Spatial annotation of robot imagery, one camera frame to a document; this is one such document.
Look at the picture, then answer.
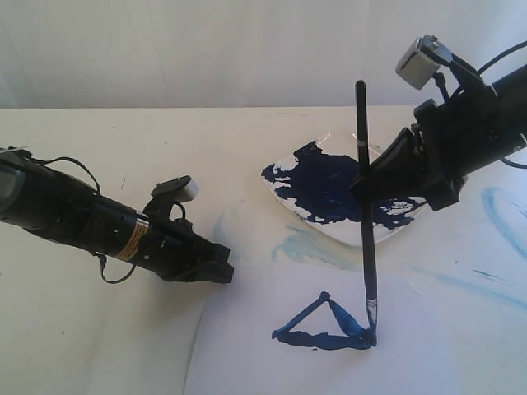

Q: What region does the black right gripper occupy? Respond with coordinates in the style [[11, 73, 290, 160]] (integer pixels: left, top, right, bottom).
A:
[[349, 84, 526, 211]]

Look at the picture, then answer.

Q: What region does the white paper sheet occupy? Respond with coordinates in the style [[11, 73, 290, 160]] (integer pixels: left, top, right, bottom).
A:
[[184, 258, 526, 394]]

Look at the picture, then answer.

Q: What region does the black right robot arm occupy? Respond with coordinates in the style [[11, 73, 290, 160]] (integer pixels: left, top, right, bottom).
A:
[[351, 67, 526, 211]]

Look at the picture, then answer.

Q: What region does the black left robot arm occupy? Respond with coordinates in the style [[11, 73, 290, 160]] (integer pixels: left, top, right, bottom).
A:
[[1, 147, 234, 284]]

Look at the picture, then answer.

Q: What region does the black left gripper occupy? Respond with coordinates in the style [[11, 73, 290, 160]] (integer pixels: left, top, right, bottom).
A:
[[119, 217, 234, 284]]

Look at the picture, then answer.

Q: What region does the white square paint plate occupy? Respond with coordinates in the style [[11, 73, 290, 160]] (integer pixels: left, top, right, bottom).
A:
[[259, 130, 429, 248]]

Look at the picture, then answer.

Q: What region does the black paintbrush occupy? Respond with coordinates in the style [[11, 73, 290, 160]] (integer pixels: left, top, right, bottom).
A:
[[355, 80, 377, 346]]

